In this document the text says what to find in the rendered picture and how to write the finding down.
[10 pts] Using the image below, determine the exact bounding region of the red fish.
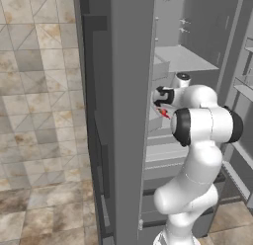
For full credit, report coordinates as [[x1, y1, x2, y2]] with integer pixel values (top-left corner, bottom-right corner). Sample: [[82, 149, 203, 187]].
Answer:
[[155, 106, 172, 121]]

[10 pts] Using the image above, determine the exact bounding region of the grey fridge bin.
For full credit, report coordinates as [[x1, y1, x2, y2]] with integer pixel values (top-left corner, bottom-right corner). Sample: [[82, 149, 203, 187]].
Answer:
[[152, 55, 171, 81]]

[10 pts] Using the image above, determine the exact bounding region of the grey fridge shelf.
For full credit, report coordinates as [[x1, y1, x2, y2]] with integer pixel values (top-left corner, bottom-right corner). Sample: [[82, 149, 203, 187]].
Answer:
[[154, 44, 220, 74]]

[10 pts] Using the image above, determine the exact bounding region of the grey fridge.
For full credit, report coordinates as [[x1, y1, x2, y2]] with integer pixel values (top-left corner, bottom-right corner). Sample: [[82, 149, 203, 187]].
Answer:
[[140, 0, 253, 245]]

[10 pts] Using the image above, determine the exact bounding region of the grey fridge door with shelves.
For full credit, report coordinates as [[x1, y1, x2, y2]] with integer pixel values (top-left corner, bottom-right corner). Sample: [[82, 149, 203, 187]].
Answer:
[[215, 0, 253, 210]]

